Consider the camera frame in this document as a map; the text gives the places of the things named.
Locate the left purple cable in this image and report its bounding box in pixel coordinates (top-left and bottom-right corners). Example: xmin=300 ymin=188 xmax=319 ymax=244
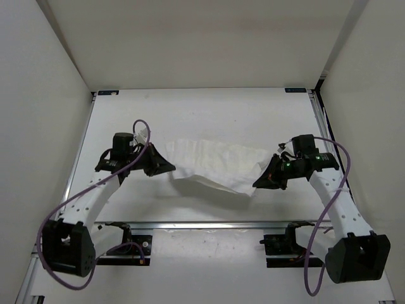
xmin=37 ymin=118 xmax=152 ymax=289

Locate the blue table label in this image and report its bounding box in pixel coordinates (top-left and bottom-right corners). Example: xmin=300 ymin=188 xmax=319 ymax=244
xmin=97 ymin=90 xmax=120 ymax=96
xmin=285 ymin=87 xmax=307 ymax=93

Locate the left blue table label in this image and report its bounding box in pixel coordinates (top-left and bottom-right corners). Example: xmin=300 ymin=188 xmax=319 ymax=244
xmin=97 ymin=90 xmax=120 ymax=96

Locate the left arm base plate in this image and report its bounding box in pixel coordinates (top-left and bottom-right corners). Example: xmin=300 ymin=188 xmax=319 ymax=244
xmin=90 ymin=222 xmax=153 ymax=267

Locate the front white cover board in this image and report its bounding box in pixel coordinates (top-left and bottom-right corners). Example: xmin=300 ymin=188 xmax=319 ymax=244
xmin=31 ymin=229 xmax=394 ymax=303

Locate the white skirt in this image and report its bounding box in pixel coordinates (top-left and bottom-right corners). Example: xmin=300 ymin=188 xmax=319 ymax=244
xmin=165 ymin=139 xmax=273 ymax=198

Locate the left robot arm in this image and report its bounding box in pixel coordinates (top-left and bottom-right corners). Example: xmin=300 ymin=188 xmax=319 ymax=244
xmin=40 ymin=132 xmax=176 ymax=277

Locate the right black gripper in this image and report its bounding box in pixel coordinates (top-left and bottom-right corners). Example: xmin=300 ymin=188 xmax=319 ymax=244
xmin=252 ymin=153 xmax=304 ymax=190

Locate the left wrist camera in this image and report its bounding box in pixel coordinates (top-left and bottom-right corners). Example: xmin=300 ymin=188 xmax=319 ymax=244
xmin=133 ymin=127 xmax=149 ymax=146

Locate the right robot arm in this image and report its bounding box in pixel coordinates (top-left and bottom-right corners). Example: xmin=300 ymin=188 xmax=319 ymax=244
xmin=252 ymin=134 xmax=390 ymax=284

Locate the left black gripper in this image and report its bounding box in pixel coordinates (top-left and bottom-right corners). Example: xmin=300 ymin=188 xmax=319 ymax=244
xmin=126 ymin=142 xmax=175 ymax=177

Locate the right blue table label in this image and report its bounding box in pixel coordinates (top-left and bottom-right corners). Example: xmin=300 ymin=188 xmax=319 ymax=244
xmin=285 ymin=87 xmax=307 ymax=93

